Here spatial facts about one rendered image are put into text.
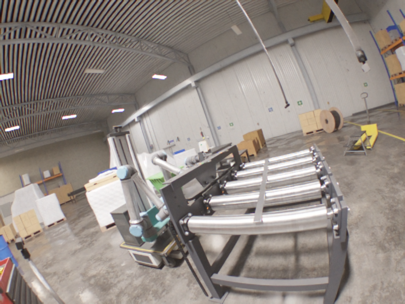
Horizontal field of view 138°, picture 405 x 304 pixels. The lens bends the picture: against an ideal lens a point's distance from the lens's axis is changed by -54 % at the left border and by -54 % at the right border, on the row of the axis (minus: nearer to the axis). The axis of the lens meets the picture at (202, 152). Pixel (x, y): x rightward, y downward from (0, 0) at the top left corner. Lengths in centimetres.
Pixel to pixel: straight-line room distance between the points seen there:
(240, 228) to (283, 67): 1117
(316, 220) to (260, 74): 1122
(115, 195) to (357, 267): 456
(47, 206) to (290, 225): 869
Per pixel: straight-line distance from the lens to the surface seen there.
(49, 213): 884
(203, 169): 136
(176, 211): 110
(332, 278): 117
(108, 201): 445
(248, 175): 172
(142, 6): 940
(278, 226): 84
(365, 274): 171
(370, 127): 565
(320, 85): 1159
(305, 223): 82
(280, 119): 1135
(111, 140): 207
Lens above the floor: 136
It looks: 4 degrees down
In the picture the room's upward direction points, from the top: 19 degrees counter-clockwise
